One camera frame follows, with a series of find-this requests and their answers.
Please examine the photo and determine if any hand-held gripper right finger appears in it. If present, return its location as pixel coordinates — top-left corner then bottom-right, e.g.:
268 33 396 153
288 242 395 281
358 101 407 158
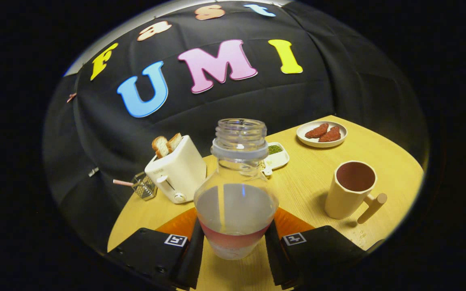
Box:
265 207 369 290

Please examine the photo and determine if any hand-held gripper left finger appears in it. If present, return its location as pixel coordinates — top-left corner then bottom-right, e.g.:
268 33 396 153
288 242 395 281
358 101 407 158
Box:
108 207 205 290

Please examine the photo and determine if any clear juice bottle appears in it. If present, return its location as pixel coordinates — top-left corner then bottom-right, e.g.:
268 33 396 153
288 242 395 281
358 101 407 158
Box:
194 118 279 260

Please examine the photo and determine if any beige cup with wooden handle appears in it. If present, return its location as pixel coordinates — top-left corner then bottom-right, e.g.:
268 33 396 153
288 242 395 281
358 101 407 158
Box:
324 160 388 225

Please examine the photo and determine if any wooden table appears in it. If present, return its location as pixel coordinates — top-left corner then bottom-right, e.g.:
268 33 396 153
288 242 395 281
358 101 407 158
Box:
107 115 424 291

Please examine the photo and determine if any metal mesh basket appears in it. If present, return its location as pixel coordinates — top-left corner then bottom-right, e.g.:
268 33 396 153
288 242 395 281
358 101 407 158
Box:
131 172 157 201

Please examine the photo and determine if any white toaster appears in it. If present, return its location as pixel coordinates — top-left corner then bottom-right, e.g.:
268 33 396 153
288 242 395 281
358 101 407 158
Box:
144 135 207 204

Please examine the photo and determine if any white divided spice tray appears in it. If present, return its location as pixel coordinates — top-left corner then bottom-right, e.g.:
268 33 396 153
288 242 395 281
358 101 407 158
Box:
262 142 290 176

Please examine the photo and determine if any toast slice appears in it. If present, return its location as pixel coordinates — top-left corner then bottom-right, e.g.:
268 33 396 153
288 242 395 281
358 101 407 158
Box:
167 133 183 153
152 136 169 158

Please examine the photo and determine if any white round plate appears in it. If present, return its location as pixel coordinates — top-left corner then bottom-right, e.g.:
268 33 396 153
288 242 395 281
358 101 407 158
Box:
296 121 348 148

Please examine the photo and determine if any red meat piece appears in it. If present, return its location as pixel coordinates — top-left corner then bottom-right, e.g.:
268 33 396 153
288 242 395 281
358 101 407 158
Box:
305 123 329 139
319 126 341 142

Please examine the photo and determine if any black backdrop cloth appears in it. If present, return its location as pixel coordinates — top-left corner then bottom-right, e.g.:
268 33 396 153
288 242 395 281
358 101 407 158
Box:
43 0 430 253

